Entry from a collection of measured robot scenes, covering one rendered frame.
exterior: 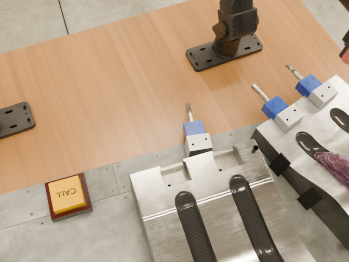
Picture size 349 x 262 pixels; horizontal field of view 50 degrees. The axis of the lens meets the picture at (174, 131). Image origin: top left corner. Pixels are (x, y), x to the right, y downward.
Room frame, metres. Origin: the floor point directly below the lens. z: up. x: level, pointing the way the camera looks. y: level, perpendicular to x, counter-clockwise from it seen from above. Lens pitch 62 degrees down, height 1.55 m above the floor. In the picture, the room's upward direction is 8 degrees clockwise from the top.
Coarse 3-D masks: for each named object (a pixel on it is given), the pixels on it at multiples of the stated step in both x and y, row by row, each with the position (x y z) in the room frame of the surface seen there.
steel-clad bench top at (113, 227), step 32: (128, 160) 0.31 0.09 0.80; (160, 160) 0.32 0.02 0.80; (32, 192) 0.21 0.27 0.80; (96, 192) 0.23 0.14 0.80; (128, 192) 0.24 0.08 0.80; (288, 192) 0.28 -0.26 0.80; (0, 224) 0.14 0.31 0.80; (32, 224) 0.14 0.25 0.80; (64, 224) 0.15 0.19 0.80; (96, 224) 0.16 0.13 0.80; (128, 224) 0.17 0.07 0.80; (320, 224) 0.22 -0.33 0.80; (0, 256) 0.08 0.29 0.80; (32, 256) 0.09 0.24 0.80; (64, 256) 0.09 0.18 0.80; (96, 256) 0.10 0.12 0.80; (128, 256) 0.11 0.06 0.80; (320, 256) 0.16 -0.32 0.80
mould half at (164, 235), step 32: (192, 160) 0.29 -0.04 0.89; (256, 160) 0.31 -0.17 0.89; (160, 192) 0.22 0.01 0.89; (192, 192) 0.22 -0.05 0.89; (224, 192) 0.23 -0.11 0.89; (256, 192) 0.24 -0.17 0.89; (160, 224) 0.16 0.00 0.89; (224, 224) 0.17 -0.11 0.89; (288, 224) 0.19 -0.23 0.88; (160, 256) 0.10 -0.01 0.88; (224, 256) 0.12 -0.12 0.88; (256, 256) 0.13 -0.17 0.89; (288, 256) 0.13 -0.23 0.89
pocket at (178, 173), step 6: (162, 168) 0.27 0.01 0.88; (168, 168) 0.27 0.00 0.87; (174, 168) 0.27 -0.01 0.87; (180, 168) 0.28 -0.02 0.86; (186, 168) 0.27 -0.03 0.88; (162, 174) 0.26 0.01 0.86; (168, 174) 0.26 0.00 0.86; (174, 174) 0.26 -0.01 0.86; (180, 174) 0.27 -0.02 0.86; (186, 174) 0.27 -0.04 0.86; (168, 180) 0.25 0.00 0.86; (174, 180) 0.25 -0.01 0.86; (180, 180) 0.25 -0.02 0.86; (186, 180) 0.26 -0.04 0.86; (168, 186) 0.24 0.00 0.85
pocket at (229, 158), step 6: (222, 150) 0.33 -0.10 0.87; (228, 150) 0.33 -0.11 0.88; (234, 150) 0.33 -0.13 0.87; (216, 156) 0.31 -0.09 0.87; (222, 156) 0.32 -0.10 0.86; (228, 156) 0.32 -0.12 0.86; (234, 156) 0.32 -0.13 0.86; (240, 156) 0.31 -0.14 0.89; (216, 162) 0.30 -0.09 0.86; (222, 162) 0.30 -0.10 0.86; (228, 162) 0.31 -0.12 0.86; (234, 162) 0.31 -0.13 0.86; (240, 162) 0.30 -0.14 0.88; (222, 168) 0.29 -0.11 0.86; (228, 168) 0.29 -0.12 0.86
